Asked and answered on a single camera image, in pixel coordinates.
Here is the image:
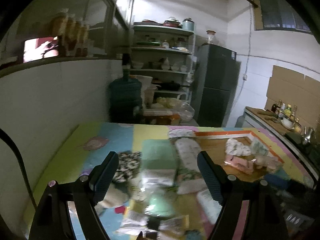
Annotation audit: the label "clear plastic bag with food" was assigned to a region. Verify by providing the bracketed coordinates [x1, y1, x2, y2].
[156, 97, 195, 122]

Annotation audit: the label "barred window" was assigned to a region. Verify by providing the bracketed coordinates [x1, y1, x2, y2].
[253, 0, 311, 34]

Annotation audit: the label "green floral tissue pack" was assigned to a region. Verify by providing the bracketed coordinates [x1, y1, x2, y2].
[140, 139, 178, 170]

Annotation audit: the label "wooden kitchen counter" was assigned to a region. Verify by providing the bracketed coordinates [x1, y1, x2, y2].
[244, 107, 319, 158]

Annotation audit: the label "brown cardboard wall sheet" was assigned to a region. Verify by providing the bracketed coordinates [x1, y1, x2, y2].
[265, 65, 319, 129]

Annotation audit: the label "glass jar on refrigerator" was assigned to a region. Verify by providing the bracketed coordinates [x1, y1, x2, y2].
[206, 30, 216, 44]

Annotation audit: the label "metal kitchen shelf rack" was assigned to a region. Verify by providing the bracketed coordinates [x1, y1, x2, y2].
[130, 20, 196, 101]

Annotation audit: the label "light blue lidded pot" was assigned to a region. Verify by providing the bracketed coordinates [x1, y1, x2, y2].
[182, 18, 195, 31]

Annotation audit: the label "dark green refrigerator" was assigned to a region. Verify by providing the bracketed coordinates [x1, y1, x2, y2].
[191, 44, 240, 127]

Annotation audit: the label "pink packaged soft item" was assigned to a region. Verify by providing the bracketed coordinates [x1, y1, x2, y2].
[225, 154, 254, 174]

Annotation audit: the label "blue water jug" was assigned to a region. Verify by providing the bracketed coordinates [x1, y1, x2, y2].
[109, 69, 142, 124]

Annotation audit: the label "amber bottles on ledge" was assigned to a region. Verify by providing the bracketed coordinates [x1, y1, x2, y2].
[50, 8, 89, 57]

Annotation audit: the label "orange rimmed wooden tray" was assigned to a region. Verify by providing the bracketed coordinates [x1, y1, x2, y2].
[195, 131, 284, 182]

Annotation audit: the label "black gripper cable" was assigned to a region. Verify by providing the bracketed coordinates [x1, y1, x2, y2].
[0, 127, 38, 210]

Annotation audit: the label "green item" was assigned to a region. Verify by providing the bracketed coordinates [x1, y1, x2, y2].
[144, 190, 176, 218]

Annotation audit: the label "white bowl on counter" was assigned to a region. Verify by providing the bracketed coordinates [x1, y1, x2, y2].
[281, 118, 294, 130]

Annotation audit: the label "white crumpled cloth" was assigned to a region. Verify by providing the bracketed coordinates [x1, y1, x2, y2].
[225, 138, 251, 157]

